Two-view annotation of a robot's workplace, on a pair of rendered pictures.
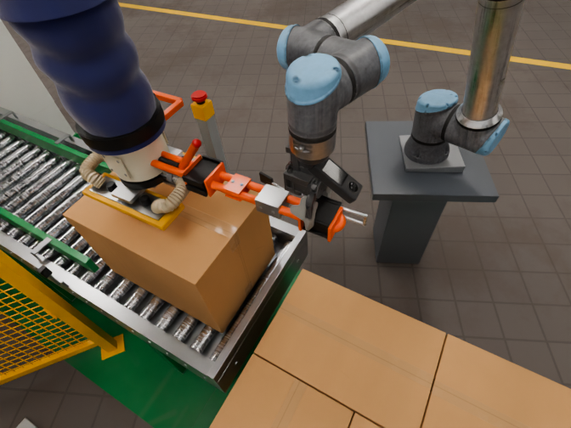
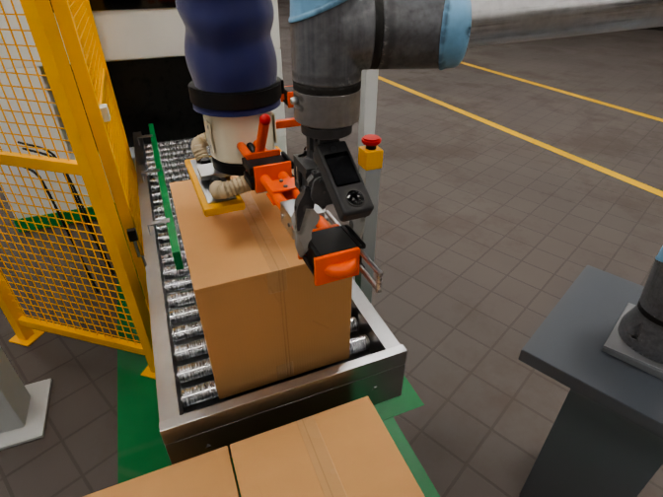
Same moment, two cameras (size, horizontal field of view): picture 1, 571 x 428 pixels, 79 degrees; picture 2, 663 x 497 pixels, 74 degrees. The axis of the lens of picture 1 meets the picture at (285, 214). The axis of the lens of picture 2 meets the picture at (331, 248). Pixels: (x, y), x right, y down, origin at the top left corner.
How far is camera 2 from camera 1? 0.49 m
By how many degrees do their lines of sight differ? 30
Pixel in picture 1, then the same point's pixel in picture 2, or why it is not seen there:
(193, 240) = (237, 253)
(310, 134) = (300, 76)
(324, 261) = (440, 441)
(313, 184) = (311, 176)
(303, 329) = (304, 465)
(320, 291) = (365, 437)
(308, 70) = not seen: outside the picture
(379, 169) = (558, 326)
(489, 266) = not seen: outside the picture
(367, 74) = (411, 20)
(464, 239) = not seen: outside the picture
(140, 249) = (188, 236)
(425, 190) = (617, 391)
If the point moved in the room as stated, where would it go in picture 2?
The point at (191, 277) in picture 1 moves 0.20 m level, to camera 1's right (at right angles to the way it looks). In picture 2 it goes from (198, 282) to (263, 316)
